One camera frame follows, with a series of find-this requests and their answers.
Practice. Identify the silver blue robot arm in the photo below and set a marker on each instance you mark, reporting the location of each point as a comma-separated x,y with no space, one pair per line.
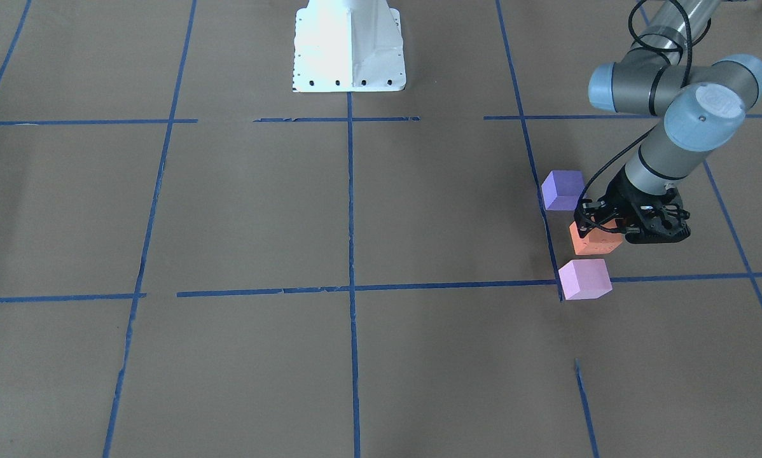
699,109

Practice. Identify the orange foam cube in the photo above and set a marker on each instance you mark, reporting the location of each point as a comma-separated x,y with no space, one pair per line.
596,242

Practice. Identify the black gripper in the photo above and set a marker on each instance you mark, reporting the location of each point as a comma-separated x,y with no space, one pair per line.
619,196

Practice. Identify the dark purple foam cube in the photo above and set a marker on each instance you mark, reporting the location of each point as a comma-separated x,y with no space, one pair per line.
562,189

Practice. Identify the light pink foam cube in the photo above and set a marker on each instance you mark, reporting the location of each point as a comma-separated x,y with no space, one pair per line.
585,279

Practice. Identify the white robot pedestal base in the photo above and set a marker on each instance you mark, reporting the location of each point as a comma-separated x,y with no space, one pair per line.
348,46

